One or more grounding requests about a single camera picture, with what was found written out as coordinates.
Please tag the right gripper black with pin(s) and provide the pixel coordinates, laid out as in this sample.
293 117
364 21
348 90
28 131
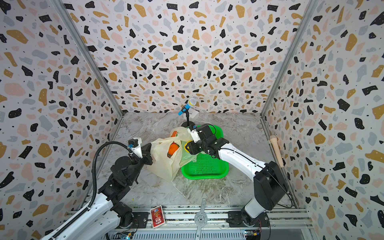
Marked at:
193 145

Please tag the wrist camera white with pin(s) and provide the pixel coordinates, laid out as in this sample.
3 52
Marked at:
135 146
194 133

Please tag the black microphone stand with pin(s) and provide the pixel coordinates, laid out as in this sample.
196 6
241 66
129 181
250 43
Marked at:
188 122

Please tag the round metal mounting plate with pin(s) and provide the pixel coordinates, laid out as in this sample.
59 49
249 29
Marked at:
201 219

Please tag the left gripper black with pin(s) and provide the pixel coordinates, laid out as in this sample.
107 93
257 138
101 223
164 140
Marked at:
146 154

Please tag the beige wooden pestle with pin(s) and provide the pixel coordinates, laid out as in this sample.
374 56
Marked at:
274 143

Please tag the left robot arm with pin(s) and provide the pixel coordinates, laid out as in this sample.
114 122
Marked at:
105 211

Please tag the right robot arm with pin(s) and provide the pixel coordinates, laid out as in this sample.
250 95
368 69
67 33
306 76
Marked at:
269 183

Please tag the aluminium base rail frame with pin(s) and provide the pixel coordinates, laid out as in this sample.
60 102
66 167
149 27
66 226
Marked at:
223 224

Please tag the blue toy microphone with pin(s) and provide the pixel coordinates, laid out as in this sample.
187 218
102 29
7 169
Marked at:
190 103

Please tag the red playing card box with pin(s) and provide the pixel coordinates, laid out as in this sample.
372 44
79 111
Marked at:
157 216

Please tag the orange tangerine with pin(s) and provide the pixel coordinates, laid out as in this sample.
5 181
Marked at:
172 149

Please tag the green plastic basket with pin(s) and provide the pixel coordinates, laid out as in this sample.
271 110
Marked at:
203 166

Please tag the cream plastic bag orange print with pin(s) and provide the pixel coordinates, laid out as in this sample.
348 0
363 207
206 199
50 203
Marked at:
164 167

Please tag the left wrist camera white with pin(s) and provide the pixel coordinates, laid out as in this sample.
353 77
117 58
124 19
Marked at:
135 146

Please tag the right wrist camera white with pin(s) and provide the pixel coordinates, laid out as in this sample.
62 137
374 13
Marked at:
194 133

